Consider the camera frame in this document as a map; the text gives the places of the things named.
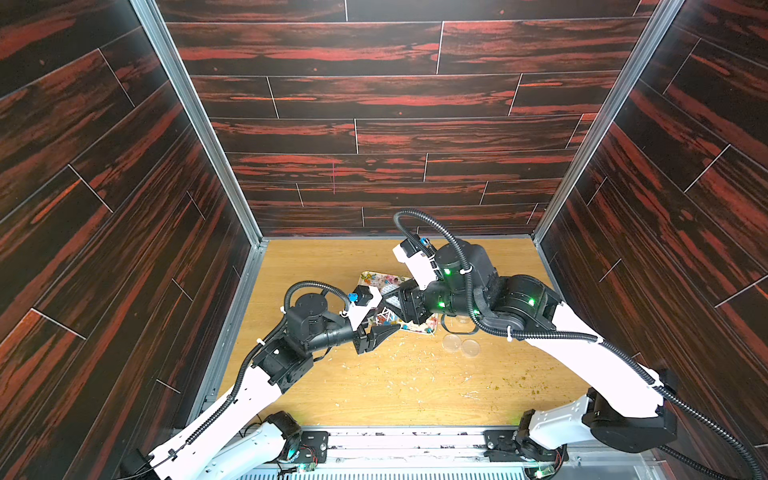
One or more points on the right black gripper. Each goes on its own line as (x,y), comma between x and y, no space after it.
(407,303)

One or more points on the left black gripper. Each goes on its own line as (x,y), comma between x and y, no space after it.
(370,339)

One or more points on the clear plastic jar lid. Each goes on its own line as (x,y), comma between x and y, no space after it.
(451,343)

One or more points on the white-lidded candy jar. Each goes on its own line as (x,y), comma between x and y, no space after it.
(381,317)

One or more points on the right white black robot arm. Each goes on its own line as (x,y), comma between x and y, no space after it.
(628,407)

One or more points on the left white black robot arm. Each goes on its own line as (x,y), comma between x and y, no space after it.
(316,317)

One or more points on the floral pink rectangular tray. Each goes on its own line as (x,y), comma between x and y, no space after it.
(379,280)

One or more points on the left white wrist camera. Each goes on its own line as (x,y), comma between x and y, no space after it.
(364,301)

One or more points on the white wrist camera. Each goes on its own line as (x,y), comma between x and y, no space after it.
(364,301)
(419,257)

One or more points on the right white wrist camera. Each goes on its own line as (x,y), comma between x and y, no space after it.
(419,257)

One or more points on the metal front rail frame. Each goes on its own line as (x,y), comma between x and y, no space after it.
(441,453)

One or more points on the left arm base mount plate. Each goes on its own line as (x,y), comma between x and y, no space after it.
(306,447)

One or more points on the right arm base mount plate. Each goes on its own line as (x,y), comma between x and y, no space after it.
(509,445)

